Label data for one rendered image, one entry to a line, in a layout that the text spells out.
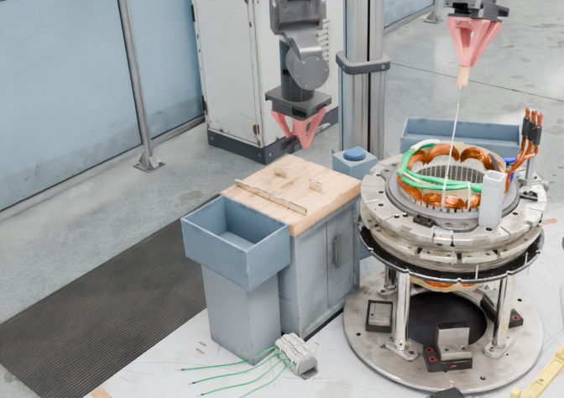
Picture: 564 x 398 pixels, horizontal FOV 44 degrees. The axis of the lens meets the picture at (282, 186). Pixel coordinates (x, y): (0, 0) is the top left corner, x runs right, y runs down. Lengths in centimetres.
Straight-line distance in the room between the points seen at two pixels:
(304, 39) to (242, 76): 245
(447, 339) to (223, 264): 43
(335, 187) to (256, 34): 214
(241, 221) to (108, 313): 154
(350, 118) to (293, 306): 52
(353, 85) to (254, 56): 184
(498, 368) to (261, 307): 44
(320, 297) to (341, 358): 12
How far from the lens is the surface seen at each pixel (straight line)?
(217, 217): 134
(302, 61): 107
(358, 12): 159
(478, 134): 162
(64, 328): 279
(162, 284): 289
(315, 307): 140
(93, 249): 320
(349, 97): 165
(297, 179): 137
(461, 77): 118
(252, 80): 350
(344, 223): 137
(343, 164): 149
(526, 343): 143
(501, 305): 132
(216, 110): 377
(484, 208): 117
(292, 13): 112
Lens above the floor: 174
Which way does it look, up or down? 30 degrees down
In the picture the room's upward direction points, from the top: 3 degrees counter-clockwise
